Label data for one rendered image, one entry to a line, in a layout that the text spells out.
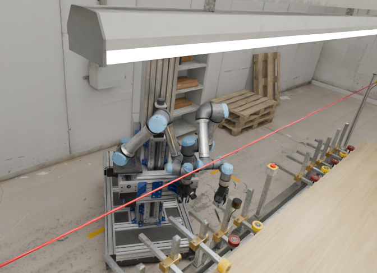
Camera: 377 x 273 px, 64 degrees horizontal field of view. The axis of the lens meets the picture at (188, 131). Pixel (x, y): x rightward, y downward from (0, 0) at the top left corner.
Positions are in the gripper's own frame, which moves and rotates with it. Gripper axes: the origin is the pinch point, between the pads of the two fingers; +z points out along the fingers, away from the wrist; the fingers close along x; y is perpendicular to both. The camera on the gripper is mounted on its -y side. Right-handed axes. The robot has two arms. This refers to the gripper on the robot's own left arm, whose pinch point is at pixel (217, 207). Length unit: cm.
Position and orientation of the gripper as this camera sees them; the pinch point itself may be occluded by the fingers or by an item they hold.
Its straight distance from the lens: 225.3
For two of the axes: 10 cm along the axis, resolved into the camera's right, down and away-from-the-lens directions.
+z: -1.2, 8.8, 4.6
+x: -9.0, -3.0, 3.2
